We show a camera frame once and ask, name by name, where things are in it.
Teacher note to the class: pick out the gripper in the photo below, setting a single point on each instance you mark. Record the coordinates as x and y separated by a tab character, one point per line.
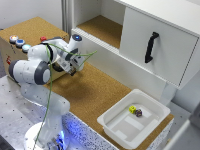
74	62

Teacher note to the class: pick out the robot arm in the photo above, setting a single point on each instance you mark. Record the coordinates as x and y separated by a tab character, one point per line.
31	71

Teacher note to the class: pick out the wooden drawer box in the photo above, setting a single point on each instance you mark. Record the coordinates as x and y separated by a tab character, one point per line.
31	28

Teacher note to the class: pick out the white cabinet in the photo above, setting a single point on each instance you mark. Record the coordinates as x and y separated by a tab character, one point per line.
110	63

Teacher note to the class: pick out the pink block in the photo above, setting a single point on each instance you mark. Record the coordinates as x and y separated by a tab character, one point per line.
43	38

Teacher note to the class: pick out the green button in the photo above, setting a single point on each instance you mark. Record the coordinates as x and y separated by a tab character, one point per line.
26	48

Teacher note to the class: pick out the blue button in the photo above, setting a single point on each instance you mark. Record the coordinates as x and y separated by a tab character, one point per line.
20	42

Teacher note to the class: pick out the white sliding door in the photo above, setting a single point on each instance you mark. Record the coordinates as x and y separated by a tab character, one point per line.
133	43

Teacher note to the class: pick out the red button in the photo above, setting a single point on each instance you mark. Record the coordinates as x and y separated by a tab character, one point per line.
13	38

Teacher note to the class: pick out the yellow block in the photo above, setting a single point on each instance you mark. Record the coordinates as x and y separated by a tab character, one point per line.
132	108

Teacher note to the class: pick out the white plastic box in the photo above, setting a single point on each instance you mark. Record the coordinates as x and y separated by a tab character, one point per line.
115	125

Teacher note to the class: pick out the purple block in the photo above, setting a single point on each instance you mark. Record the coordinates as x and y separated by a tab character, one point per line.
138	112

